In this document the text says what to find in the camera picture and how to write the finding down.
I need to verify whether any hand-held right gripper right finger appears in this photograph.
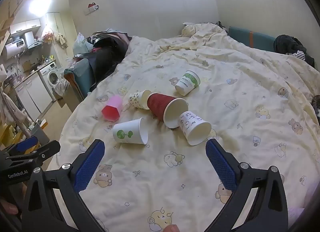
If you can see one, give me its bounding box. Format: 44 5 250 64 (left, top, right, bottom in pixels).
205 138 288 232

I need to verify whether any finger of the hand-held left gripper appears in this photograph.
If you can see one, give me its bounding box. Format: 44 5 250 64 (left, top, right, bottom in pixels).
0 135 39 158
7 140 61 164

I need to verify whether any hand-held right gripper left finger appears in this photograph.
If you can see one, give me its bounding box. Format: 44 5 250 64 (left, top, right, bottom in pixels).
21 139 106 232

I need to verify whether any white cup with animal print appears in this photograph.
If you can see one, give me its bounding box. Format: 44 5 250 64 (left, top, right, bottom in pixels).
177 111 212 146

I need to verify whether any white cup with tree print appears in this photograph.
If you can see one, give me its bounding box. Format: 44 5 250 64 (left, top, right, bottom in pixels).
112 118 149 145

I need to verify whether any pink hexagonal plastic cup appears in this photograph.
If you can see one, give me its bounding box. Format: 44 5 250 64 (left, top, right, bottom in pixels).
101 95 123 122

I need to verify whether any red ribbed paper cup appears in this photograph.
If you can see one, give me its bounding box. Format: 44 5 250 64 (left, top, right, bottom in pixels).
146 93 189 129

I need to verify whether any yellow dotted paper cup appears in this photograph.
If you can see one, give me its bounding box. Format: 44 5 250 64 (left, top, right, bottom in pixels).
128 90 152 110

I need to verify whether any white cup with green label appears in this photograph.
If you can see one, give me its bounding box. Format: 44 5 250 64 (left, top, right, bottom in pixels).
174 70 201 96

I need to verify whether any person's left hand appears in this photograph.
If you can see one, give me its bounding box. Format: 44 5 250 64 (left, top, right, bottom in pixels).
0 196 20 215

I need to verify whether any white base cabinet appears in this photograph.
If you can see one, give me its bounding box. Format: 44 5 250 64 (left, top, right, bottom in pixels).
14 72 53 120

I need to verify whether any yellow bear printed blanket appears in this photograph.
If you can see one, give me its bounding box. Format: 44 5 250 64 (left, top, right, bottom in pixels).
46 22 320 232

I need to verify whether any white washing machine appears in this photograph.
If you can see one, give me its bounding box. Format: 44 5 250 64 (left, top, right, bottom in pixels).
38 62 64 102

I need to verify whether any teal bed footboard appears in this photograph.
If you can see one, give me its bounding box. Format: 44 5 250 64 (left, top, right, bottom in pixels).
63 58 97 101

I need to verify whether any white water heater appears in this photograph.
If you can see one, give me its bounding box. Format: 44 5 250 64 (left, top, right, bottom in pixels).
4 38 28 61

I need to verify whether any grey range hood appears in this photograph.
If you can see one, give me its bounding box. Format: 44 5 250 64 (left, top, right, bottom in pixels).
24 31 43 50

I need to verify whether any white plastic bag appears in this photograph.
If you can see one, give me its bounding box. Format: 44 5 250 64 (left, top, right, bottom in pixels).
72 32 93 56

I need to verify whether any hanging plastic bag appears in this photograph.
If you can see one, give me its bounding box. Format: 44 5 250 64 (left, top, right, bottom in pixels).
41 23 55 43

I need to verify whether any black bag heap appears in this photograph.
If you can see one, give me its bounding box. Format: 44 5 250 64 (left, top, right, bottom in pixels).
86 31 132 93

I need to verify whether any teal bed headboard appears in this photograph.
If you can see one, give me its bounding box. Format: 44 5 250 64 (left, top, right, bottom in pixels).
228 26 277 53

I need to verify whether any dark clothes pile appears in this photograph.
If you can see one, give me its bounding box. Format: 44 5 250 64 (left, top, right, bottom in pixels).
273 34 315 68

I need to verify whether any ceiling lamp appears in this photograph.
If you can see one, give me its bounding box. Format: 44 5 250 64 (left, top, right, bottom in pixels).
28 0 53 16

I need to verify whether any white wall cabinet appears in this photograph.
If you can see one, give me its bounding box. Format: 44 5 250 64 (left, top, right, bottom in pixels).
9 19 42 35

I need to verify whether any wall sticker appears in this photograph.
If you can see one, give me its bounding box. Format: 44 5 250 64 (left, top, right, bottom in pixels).
84 2 100 15

